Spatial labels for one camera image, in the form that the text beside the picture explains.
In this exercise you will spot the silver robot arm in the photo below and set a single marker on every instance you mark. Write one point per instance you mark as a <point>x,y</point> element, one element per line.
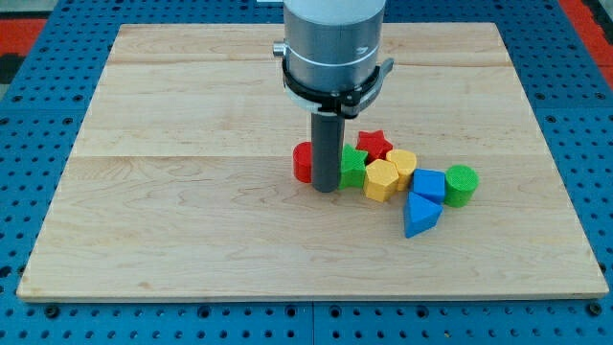
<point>331,45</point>

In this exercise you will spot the green star block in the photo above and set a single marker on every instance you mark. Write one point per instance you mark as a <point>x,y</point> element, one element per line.
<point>353,167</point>

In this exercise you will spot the red star block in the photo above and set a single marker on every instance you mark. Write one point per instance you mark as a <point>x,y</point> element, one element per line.
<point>374,143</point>

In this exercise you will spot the red cylinder block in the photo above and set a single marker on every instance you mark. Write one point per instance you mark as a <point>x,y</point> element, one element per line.
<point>301,158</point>

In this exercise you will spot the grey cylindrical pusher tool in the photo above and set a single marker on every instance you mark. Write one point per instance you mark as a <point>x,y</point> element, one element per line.
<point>327,137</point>

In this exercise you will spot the yellow hexagon block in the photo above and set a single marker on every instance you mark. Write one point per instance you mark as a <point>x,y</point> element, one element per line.
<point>381,179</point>

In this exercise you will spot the blue triangle block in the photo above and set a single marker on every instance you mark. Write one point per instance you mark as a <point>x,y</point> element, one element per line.
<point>420,214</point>

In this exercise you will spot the blue cube block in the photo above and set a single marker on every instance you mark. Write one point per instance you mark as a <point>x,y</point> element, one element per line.
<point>429,184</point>

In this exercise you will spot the wooden board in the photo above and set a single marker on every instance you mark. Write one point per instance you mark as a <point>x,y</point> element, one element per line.
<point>179,187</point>

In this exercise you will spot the green cylinder block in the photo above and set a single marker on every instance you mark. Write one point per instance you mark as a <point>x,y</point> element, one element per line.
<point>461,181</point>

